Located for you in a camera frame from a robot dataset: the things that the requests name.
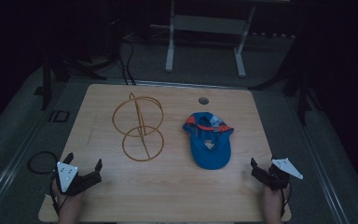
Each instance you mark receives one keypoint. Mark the black rectangular floor bracket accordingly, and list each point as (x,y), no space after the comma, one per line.
(59,116)

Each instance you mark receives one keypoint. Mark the person's right hand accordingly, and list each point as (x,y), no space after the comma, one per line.
(272,197)

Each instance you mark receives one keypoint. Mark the blue baseball cap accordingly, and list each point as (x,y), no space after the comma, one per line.
(209,141)

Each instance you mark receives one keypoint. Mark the person's left hand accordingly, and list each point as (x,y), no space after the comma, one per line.
(65,199)

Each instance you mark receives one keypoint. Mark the white metal desk frame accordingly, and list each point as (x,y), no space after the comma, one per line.
(207,25)

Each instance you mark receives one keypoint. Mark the black tripod stand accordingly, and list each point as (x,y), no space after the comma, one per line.
(48,84)
(301,90)

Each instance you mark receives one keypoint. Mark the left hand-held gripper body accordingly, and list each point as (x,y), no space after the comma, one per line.
(66,175)

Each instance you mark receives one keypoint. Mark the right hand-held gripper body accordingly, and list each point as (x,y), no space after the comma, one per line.
(281,174)

